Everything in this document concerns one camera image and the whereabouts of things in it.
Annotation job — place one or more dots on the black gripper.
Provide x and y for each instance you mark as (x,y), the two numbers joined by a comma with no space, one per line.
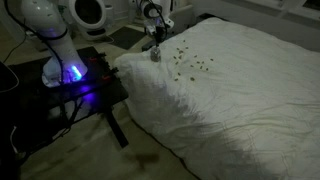
(159,30)

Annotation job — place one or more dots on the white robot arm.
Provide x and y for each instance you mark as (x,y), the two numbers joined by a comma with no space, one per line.
(56,50)

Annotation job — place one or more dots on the dark floor mat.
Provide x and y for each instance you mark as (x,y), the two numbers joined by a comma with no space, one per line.
(126,37)

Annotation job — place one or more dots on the pale storage box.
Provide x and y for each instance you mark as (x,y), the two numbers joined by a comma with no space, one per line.
(185,18)

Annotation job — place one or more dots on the round white appliance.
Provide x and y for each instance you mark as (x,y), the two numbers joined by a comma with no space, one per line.
(104,18)

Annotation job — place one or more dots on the black robot table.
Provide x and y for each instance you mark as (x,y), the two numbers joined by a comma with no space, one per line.
(96,88)

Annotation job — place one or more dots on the white quilted duvet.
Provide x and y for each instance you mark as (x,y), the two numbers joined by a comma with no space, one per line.
(233,100)

